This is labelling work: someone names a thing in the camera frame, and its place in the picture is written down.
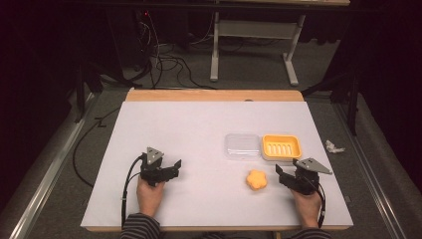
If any clear plastic container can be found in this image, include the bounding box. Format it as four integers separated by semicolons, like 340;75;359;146
223;132;262;162

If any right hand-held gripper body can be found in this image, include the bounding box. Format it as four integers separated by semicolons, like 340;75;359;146
292;156;333;196

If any long black floor cable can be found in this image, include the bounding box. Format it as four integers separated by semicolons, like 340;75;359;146
72;106;121;189

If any tangle of black floor cables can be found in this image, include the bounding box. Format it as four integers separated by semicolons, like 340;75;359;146
133;11;218;91

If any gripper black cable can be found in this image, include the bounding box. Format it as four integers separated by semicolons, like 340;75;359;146
120;153;147;231
307;177;327;230

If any orange flower-shaped soap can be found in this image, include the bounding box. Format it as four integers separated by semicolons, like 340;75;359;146
245;168;269;192

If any yellow soap dish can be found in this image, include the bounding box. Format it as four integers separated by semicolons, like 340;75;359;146
261;133;304;162

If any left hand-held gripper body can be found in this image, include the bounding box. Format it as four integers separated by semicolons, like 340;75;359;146
139;146;167;187

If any person's right hand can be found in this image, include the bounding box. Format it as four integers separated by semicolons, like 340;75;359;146
291;188;322;229

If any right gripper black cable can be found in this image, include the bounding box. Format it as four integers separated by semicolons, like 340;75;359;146
307;177;327;230

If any person's left hand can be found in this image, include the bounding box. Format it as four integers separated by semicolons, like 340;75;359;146
135;177;166;219

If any dark computer tower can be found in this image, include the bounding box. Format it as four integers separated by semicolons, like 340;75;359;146
131;9;157;72

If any white table cover sheet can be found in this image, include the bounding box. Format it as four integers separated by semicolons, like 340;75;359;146
80;101;354;229

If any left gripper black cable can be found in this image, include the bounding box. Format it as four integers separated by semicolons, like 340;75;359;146
120;153;147;231

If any white metal desk frame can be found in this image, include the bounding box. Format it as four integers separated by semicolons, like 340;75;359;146
209;9;307;88

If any silver floor rail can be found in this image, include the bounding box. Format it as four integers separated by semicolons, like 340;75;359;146
333;102;401;239
9;93;98;239

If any crumpled white paper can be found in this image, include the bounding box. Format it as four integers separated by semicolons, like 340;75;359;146
324;139;346;154

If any black metal stand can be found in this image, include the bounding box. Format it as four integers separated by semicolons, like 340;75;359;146
301;63;362;137
73;58;135;124

